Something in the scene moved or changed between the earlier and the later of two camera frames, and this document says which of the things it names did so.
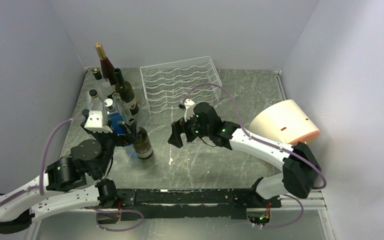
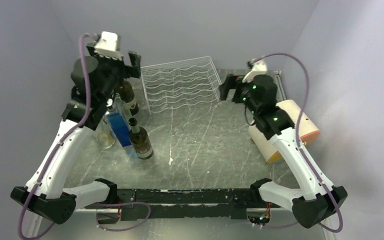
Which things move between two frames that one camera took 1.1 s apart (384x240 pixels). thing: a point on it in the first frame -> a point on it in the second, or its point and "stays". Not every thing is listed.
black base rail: [232, 204] stays
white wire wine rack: [166, 85] stays
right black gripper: [178, 127] -> [230, 82]
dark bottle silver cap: [143, 147] stays
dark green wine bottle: [125, 89] stays
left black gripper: [130, 128] -> [127, 71]
